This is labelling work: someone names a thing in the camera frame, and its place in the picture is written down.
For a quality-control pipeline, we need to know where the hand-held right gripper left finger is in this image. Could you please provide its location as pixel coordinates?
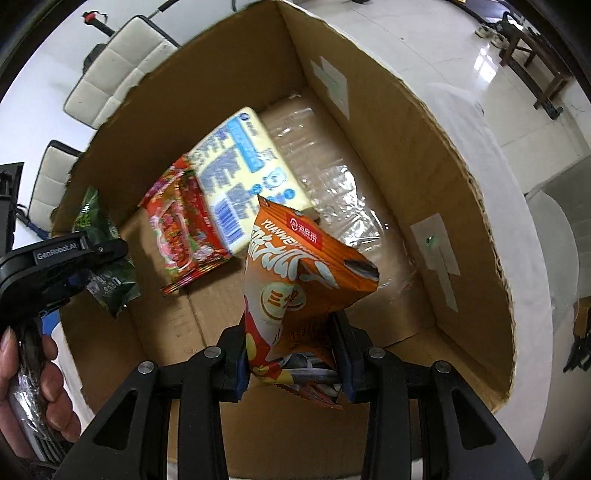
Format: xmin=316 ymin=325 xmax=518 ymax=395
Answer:
xmin=58 ymin=323 xmax=252 ymax=480

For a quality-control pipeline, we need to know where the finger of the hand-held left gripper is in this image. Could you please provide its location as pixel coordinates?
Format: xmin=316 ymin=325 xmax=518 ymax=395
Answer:
xmin=85 ymin=237 xmax=130 ymax=274

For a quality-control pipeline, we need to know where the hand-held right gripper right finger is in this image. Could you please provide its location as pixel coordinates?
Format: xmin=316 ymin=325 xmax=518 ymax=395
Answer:
xmin=329 ymin=311 xmax=536 ymax=480

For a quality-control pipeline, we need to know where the green snack packet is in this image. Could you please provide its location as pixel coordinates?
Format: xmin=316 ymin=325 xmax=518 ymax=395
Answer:
xmin=71 ymin=186 xmax=139 ymax=319

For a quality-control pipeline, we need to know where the orange snack bag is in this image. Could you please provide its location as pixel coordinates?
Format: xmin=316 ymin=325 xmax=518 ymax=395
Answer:
xmin=242 ymin=194 xmax=382 ymax=411

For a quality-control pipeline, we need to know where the large cardboard box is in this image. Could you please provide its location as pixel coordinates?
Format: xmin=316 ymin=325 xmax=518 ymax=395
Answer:
xmin=51 ymin=0 xmax=517 ymax=480

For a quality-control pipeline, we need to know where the person's left hand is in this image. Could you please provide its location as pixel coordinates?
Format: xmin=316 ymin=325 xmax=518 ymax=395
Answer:
xmin=0 ymin=329 xmax=83 ymax=459

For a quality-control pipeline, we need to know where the red snack packet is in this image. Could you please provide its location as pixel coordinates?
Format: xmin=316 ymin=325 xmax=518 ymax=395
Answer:
xmin=137 ymin=154 xmax=232 ymax=296

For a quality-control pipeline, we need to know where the white cushioned chair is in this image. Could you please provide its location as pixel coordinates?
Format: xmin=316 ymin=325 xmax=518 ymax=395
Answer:
xmin=27 ymin=140 xmax=85 ymax=232
xmin=62 ymin=14 xmax=182 ymax=131

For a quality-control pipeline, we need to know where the yellow tissue pack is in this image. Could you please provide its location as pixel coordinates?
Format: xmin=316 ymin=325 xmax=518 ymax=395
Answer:
xmin=188 ymin=107 xmax=320 ymax=254

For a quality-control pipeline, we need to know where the red and black tool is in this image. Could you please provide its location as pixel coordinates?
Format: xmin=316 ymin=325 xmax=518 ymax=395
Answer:
xmin=79 ymin=10 xmax=115 ymax=37

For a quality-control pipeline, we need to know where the pair of shoes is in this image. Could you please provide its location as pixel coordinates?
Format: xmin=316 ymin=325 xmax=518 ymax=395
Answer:
xmin=475 ymin=24 xmax=509 ymax=48

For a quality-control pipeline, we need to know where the dark wooden stool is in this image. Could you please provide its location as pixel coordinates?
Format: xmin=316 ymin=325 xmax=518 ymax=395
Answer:
xmin=498 ymin=16 xmax=574 ymax=112

